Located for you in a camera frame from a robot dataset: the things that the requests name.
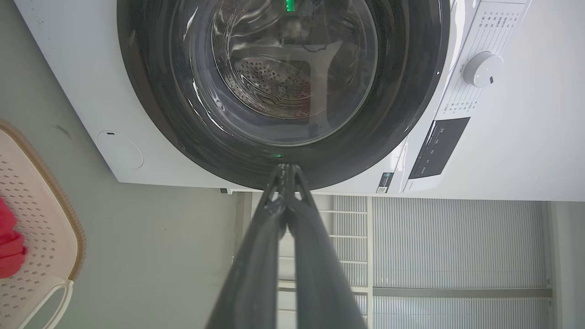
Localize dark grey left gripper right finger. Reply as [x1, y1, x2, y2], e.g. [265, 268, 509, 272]
[286, 164, 369, 329]

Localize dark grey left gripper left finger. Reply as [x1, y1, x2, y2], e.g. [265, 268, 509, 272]
[205, 164, 289, 329]

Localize beige perforated laundry basket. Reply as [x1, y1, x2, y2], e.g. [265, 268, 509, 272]
[0, 119, 87, 329]

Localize black round washing machine door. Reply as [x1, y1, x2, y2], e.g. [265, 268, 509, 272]
[117, 0, 452, 191]

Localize white front-load washing machine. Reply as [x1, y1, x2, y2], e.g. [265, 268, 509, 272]
[13, 0, 585, 202]

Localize red clothing item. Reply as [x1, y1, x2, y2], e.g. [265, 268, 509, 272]
[0, 196, 28, 279]

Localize white round control dial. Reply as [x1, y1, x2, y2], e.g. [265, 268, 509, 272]
[463, 51, 504, 88]

